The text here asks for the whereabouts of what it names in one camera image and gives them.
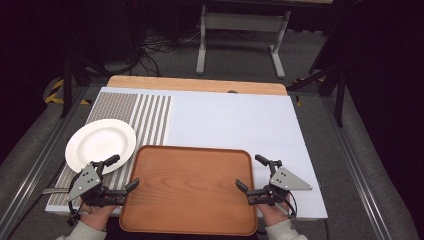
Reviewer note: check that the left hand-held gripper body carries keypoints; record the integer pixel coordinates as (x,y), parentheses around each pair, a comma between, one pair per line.
(85,181)

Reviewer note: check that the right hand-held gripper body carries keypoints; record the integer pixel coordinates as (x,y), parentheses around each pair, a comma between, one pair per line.
(288,181)

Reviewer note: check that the white round plate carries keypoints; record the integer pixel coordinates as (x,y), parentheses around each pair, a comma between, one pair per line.
(98,143)

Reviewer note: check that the brown wooden tray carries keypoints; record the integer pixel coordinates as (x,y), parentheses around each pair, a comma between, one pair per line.
(188,190)

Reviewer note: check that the person's right hand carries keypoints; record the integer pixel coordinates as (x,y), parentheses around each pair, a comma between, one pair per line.
(271,213)

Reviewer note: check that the person's left hand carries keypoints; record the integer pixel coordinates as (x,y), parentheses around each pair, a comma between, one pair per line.
(97,216)

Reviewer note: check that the silver table knife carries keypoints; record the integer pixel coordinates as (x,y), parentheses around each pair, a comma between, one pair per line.
(53,191)

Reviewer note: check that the white table cover board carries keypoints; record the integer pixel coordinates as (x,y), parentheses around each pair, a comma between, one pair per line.
(233,123)

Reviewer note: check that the grey striped placemat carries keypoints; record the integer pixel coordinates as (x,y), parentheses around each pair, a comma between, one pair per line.
(146,113)

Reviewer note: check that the black metal stand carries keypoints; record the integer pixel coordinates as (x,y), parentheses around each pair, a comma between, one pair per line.
(333,80)
(68,86)

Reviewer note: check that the yellow black hazard tape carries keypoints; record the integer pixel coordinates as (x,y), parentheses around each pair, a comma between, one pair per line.
(306,81)
(55,93)

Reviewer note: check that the aluminium floor rail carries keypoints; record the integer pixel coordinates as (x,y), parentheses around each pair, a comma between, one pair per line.
(36,160)
(356,166)

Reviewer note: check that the grey metal desk frame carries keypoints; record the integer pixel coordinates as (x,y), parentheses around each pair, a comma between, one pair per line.
(243,21)

